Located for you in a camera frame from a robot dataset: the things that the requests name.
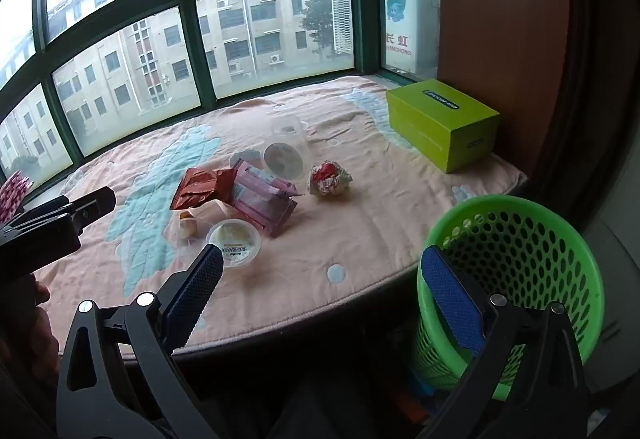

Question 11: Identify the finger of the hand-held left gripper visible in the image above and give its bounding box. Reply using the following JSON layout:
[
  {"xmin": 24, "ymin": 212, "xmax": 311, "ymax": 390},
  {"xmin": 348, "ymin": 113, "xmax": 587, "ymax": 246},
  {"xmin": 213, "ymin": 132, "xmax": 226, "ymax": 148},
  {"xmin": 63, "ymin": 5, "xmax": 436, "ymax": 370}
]
[
  {"xmin": 62, "ymin": 186, "xmax": 117, "ymax": 226},
  {"xmin": 0, "ymin": 212, "xmax": 84, "ymax": 272}
]

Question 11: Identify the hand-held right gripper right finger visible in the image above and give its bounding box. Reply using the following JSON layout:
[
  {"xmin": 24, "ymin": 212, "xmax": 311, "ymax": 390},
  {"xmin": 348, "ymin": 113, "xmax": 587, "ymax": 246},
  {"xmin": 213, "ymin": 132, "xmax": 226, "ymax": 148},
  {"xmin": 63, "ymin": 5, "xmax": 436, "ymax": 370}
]
[{"xmin": 415, "ymin": 244, "xmax": 593, "ymax": 439}]

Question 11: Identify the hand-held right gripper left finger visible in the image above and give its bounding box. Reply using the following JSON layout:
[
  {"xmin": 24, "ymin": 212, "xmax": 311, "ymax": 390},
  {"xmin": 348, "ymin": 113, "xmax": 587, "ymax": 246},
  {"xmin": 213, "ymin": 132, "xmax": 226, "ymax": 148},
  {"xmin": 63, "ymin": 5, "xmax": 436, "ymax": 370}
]
[{"xmin": 56, "ymin": 243, "xmax": 225, "ymax": 439}]

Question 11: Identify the round clear labelled container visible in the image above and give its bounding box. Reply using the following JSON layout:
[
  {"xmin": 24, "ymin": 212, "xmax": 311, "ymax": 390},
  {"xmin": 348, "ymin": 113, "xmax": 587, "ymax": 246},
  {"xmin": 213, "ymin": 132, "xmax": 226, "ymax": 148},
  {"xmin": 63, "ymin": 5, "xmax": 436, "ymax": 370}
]
[{"xmin": 206, "ymin": 219, "xmax": 262, "ymax": 268}]

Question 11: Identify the green plastic wastebasket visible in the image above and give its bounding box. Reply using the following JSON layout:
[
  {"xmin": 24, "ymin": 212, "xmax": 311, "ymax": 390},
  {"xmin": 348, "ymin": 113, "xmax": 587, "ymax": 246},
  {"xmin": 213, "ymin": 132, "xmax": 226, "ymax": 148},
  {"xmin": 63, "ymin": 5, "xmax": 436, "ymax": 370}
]
[{"xmin": 411, "ymin": 194, "xmax": 606, "ymax": 402}]

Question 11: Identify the person's left hand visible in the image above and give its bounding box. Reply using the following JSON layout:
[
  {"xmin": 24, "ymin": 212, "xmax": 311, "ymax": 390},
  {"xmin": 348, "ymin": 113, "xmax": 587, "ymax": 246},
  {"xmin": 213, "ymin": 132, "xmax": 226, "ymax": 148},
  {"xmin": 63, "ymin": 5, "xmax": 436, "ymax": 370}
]
[{"xmin": 0, "ymin": 280, "xmax": 62, "ymax": 387}]

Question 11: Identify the pink patterned cloth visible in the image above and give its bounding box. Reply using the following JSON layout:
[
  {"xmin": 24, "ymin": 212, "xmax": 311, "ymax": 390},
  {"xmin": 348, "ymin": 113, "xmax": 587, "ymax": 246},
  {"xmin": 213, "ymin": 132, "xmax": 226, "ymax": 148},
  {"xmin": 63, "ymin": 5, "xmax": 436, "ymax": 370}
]
[{"xmin": 0, "ymin": 173, "xmax": 35, "ymax": 224}]

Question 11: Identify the clear bag with yellow food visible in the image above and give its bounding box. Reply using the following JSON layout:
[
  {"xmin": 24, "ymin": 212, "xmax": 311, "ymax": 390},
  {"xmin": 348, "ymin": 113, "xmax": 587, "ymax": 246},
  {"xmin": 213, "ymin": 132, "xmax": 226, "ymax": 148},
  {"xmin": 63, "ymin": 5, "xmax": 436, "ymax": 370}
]
[{"xmin": 177, "ymin": 199, "xmax": 236, "ymax": 245}]

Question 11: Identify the red snack wrapper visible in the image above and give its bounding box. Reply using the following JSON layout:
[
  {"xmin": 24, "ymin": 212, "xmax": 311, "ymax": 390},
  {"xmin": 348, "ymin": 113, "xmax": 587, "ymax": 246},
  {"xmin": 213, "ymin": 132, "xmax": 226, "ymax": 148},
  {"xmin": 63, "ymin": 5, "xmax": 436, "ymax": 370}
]
[{"xmin": 170, "ymin": 166, "xmax": 237, "ymax": 211}]

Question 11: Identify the pink snack packet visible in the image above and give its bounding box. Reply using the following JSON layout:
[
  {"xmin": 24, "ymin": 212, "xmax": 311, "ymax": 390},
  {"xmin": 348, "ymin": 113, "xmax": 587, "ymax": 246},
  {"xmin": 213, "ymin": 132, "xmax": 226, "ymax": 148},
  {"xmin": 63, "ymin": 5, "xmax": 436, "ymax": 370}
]
[{"xmin": 230, "ymin": 160, "xmax": 298, "ymax": 238}]

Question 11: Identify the pink printed blanket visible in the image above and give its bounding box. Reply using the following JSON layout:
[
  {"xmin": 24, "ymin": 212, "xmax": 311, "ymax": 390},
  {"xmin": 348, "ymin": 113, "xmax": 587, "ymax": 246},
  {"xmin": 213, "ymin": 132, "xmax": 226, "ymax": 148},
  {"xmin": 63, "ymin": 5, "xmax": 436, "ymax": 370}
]
[{"xmin": 32, "ymin": 74, "xmax": 528, "ymax": 362}]

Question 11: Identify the beige apartment building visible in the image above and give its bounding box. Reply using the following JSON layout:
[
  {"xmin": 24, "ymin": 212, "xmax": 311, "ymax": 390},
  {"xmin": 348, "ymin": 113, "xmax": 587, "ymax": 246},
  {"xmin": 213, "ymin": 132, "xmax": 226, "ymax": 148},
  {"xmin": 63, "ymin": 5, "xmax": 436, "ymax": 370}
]
[{"xmin": 0, "ymin": 0, "xmax": 351, "ymax": 175}]

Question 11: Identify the clear plastic cup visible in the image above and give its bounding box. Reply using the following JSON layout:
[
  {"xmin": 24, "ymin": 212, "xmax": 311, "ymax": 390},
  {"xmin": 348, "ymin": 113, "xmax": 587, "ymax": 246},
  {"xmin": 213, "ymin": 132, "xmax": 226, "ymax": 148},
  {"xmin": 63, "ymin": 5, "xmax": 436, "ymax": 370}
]
[{"xmin": 262, "ymin": 116, "xmax": 311, "ymax": 183}]

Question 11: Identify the crumpled red white wrapper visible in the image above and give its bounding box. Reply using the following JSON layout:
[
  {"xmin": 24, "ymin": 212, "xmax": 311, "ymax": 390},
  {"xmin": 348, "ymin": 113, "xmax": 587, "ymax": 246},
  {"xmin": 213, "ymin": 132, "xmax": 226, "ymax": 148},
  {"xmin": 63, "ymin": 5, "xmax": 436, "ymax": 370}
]
[{"xmin": 307, "ymin": 160, "xmax": 353, "ymax": 196}]

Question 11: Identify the lime green cardboard box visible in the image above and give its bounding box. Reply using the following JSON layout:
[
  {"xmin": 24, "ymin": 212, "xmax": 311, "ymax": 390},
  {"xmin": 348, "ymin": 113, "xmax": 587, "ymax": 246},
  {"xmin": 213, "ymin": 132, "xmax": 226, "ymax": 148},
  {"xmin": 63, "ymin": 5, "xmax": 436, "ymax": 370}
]
[{"xmin": 386, "ymin": 79, "xmax": 501, "ymax": 174}]

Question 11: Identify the white outdoor unit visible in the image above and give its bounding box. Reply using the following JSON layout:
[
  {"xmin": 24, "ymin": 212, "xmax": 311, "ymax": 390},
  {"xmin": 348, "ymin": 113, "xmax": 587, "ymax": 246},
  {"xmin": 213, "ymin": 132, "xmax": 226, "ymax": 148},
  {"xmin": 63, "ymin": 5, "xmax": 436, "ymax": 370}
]
[{"xmin": 384, "ymin": 0, "xmax": 441, "ymax": 74}]

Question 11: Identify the brown wooden cabinet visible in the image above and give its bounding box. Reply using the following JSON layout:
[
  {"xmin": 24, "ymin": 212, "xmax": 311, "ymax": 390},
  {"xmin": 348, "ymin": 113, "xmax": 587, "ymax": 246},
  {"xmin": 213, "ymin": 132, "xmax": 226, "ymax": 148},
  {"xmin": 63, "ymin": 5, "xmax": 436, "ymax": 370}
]
[{"xmin": 435, "ymin": 0, "xmax": 571, "ymax": 180}]

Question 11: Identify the green tree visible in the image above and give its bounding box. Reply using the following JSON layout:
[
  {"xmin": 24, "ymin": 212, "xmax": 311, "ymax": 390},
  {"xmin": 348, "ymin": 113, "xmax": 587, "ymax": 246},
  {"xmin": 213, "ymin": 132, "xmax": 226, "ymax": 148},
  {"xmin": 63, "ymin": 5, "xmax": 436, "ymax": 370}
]
[{"xmin": 302, "ymin": 0, "xmax": 335, "ymax": 60}]

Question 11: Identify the white louvered shutter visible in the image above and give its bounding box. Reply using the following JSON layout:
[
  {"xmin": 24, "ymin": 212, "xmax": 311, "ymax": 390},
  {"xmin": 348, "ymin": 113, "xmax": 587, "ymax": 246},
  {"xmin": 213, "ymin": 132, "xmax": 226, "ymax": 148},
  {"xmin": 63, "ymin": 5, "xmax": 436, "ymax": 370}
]
[{"xmin": 330, "ymin": 0, "xmax": 353, "ymax": 55}]

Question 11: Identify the green window frame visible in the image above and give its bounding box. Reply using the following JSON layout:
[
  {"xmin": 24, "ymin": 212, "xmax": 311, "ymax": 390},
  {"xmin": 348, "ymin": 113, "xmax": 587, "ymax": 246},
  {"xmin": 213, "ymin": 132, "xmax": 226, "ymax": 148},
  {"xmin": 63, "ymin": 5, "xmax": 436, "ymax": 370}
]
[{"xmin": 0, "ymin": 0, "xmax": 441, "ymax": 175}]

